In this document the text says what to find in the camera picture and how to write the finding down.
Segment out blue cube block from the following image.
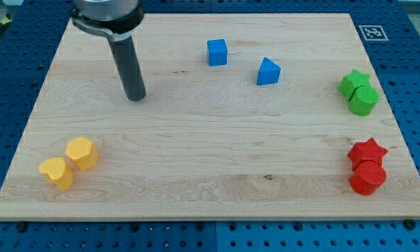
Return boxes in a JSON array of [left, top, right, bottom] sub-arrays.
[[207, 38, 228, 67]]

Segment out light wooden board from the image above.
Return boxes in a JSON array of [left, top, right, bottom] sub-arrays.
[[0, 13, 420, 222]]

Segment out blue triangular prism block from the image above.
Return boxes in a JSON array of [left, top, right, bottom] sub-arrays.
[[256, 57, 281, 85]]

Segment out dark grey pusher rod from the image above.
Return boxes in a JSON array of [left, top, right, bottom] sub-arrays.
[[109, 37, 146, 102]]

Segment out yellow hexagon block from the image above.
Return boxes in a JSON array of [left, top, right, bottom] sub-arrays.
[[64, 136, 99, 171]]

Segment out green star block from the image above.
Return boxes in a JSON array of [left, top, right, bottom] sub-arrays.
[[338, 69, 370, 101]]

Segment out green cylinder block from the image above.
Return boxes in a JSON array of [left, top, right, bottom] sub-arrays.
[[349, 86, 379, 116]]

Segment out yellow heart block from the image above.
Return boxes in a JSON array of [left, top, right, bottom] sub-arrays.
[[38, 157, 74, 190]]

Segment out red star block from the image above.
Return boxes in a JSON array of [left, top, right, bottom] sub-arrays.
[[347, 138, 389, 171]]

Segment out red cylinder block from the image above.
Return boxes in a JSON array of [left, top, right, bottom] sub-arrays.
[[349, 161, 386, 196]]

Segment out white fiducial marker tag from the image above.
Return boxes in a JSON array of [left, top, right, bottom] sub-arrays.
[[359, 24, 389, 41]]

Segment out black bolt bottom left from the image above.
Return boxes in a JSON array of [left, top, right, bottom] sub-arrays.
[[15, 222, 27, 233]]

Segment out black bolt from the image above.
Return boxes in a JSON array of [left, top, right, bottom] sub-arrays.
[[403, 219, 417, 230], [15, 222, 27, 233]]

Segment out black bolt bottom right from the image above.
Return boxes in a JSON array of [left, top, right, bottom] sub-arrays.
[[403, 219, 417, 230]]

